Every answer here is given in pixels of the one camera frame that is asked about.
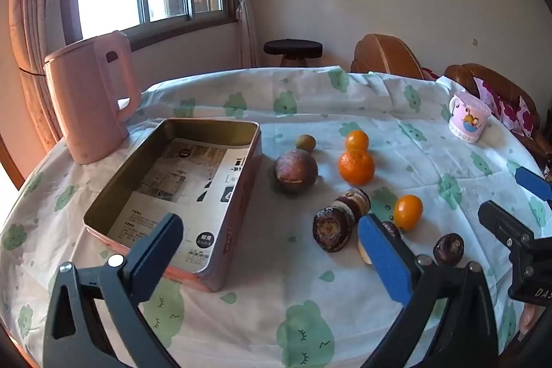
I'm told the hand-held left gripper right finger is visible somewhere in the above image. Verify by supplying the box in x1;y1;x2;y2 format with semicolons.
357;213;501;368

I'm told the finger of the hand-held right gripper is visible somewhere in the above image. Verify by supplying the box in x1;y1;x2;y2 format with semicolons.
514;166;552;202
478;200;536;256

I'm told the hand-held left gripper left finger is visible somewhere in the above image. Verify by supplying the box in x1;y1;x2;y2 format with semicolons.
43;213;185;368

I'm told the oval orange kumquat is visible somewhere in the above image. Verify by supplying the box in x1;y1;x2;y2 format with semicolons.
393;195;423;231

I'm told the dark brown snack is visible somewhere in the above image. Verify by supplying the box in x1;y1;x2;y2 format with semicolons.
313;187;372;253

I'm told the dark wrinkled round fruit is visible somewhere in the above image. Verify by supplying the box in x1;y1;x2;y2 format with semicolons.
433;233;465;266

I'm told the pink metal tin box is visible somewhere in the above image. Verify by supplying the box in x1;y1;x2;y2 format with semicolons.
83;118;262;292

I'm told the large mandarin orange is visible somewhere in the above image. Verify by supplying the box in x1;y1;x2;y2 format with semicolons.
337;150;375;185

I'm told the purple passion fruit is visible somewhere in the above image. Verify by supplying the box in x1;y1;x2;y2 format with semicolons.
273;150;319;193

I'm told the small round tangerine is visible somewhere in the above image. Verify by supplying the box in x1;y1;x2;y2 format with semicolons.
345;130;370;152

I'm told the person's right hand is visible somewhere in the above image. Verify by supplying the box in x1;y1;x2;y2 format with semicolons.
519;302;542;337

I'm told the printed paper leaflet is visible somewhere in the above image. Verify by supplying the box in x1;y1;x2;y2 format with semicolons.
108;137;229;270

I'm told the pink floral cushion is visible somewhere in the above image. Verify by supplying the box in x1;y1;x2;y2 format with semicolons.
472;77;541;137

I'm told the pink cartoon cup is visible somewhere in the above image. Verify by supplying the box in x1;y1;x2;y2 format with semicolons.
447;91;492;145

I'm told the pink electric kettle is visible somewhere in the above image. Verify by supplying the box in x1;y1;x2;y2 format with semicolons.
44;31;142;165

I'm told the brown rounded chair back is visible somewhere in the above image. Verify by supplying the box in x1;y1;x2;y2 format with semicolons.
351;34;425;81

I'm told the dark round stool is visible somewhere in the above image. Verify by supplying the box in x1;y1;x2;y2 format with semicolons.
264;39;323;68

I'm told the pink patterned curtain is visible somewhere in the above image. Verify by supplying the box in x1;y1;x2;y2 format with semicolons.
9;0;80;145

